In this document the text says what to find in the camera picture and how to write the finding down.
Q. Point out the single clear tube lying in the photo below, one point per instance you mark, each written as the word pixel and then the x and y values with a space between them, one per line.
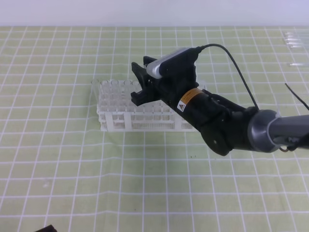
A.
pixel 297 64

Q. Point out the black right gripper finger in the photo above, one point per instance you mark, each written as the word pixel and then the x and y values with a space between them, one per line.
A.
pixel 144 79

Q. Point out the white test tube rack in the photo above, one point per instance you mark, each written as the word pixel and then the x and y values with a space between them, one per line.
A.
pixel 154 116

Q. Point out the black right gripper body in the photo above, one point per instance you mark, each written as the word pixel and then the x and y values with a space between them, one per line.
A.
pixel 168 89

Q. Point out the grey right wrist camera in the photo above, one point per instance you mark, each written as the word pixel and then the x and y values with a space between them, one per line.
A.
pixel 172 63

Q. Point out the green grid tablecloth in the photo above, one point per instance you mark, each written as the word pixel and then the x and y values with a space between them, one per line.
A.
pixel 58 168

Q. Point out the clear test tubes pile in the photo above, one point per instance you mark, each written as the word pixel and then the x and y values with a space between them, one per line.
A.
pixel 297 39

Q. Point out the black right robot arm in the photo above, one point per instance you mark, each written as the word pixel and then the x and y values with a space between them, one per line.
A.
pixel 223 125

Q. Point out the clear tube rack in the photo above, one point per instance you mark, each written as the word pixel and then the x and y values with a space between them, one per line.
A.
pixel 115 95
pixel 127 91
pixel 136 86

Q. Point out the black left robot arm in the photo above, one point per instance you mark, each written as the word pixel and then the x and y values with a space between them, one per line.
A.
pixel 49 228

